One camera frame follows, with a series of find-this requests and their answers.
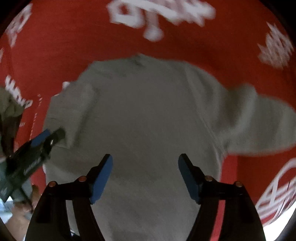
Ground grey knit sweater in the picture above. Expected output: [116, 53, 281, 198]
[44, 55, 295, 240]

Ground olive and brown clothes pile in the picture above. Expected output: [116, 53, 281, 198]
[1, 87, 24, 157]

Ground person's left hand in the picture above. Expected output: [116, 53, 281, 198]
[5, 185, 40, 240]

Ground red wedding bedspread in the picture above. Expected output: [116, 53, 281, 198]
[1, 1, 295, 226]

